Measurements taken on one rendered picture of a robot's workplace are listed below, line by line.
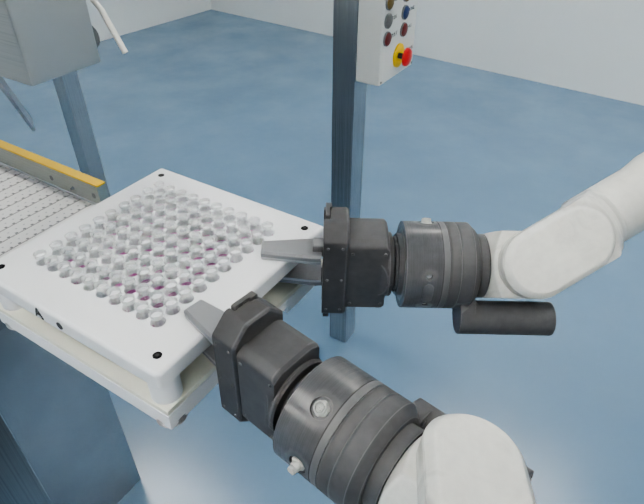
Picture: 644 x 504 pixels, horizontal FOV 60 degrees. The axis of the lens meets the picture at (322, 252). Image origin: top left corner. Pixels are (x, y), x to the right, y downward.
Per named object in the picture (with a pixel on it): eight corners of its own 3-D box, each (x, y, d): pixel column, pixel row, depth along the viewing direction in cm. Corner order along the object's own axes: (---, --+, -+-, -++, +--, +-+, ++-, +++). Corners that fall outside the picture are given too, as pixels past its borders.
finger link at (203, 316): (207, 301, 50) (255, 335, 47) (178, 320, 48) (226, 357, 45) (205, 288, 49) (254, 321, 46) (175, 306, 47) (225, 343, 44)
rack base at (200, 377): (1, 322, 58) (-8, 305, 56) (170, 213, 74) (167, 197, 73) (171, 430, 47) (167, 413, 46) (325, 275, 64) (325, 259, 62)
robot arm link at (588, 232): (492, 250, 51) (615, 178, 51) (465, 256, 60) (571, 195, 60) (529, 312, 50) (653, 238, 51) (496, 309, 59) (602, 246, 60)
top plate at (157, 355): (-18, 286, 55) (-26, 269, 53) (164, 180, 71) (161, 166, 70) (161, 393, 44) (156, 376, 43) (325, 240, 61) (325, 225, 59)
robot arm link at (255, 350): (184, 335, 39) (310, 432, 33) (278, 270, 45) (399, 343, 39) (203, 437, 47) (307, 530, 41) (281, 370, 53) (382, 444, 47)
